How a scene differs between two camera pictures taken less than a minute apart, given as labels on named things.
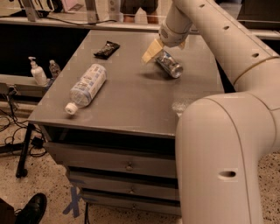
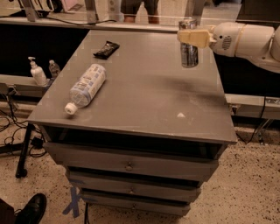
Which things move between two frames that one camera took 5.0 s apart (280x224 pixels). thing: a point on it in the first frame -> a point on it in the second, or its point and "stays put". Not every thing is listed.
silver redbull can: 169,62 -> 189,53
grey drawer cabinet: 110,118 stays put
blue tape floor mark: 74,205 stays put
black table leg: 23,162 stays put
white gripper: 172,37 -> 225,39
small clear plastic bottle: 53,69 stays put
